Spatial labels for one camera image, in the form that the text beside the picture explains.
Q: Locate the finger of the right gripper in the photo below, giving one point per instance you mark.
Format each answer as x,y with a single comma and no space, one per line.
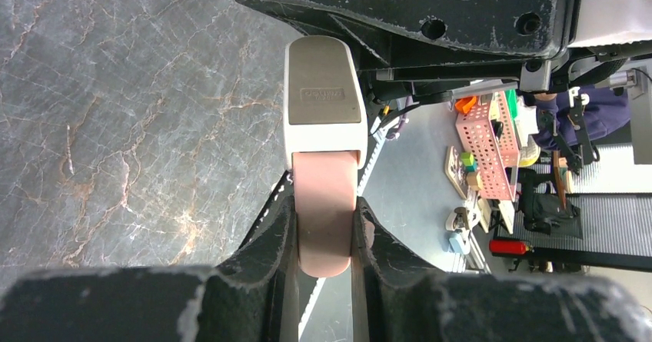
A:
421,33

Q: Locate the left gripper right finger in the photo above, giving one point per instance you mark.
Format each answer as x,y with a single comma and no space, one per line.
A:
399,296

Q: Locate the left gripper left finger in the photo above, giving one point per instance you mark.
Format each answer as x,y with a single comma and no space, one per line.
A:
251,296

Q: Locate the red fire extinguisher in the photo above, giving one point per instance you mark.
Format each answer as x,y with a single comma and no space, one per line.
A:
510,248

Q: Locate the pink perforated basket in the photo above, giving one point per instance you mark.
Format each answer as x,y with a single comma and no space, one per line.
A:
487,131

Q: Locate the pink white staple remover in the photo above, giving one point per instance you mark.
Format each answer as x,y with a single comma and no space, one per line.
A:
325,128

